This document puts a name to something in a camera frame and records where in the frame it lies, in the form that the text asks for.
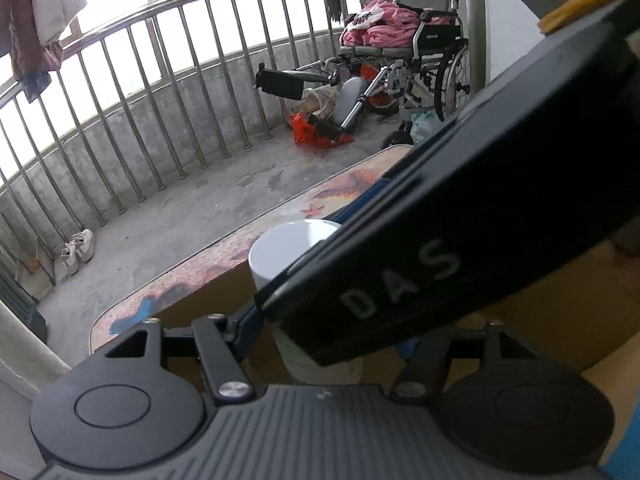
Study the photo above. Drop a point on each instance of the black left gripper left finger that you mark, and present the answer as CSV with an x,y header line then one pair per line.
x,y
136,362

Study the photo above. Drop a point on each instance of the white sneakers pair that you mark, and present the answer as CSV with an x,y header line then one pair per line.
x,y
79,249

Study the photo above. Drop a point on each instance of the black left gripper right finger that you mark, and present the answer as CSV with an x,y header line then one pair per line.
x,y
427,370

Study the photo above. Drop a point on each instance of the metal balcony railing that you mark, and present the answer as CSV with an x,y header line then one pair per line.
x,y
147,96

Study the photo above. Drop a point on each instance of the folding wheelchair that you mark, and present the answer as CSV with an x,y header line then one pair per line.
x,y
407,82

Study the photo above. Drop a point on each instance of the brown cardboard box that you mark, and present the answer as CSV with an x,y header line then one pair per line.
x,y
585,315

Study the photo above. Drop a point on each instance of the red plastic bag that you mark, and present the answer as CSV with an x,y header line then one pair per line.
x,y
313,131

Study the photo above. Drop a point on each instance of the pink clothes pile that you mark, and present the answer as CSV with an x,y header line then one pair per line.
x,y
384,24

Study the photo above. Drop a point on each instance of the hanging brown and white clothes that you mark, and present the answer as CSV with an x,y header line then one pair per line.
x,y
30,37

